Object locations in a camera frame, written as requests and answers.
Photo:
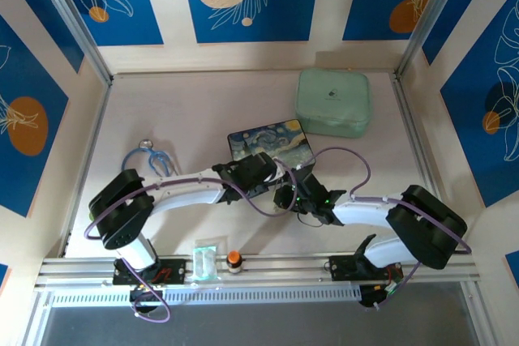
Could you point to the blue stethoscope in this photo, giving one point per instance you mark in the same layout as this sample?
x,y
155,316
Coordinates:
x,y
154,157

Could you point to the aluminium frame cross rail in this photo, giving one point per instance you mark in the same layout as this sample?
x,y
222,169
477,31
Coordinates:
x,y
284,267

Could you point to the aluminium table side rail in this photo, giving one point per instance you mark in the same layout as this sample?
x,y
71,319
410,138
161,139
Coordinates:
x,y
417,147

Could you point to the orange capped small bottle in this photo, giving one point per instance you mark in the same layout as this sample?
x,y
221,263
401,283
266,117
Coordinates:
x,y
234,261

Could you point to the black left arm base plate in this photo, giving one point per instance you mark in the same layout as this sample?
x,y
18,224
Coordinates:
x,y
170,272

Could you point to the mint green zip case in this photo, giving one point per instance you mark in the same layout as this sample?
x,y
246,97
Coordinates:
x,y
333,103

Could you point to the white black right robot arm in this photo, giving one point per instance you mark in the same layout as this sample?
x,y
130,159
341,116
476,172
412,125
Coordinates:
x,y
421,224

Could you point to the aluminium frame post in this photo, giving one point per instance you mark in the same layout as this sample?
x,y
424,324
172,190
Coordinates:
x,y
430,14
73,22

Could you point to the clear plastic gauze packet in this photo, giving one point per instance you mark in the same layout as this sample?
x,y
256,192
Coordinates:
x,y
204,263

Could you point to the starry night painted box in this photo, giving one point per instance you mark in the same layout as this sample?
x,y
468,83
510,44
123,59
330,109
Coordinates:
x,y
275,139

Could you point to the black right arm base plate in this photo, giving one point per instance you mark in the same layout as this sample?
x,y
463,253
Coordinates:
x,y
342,268

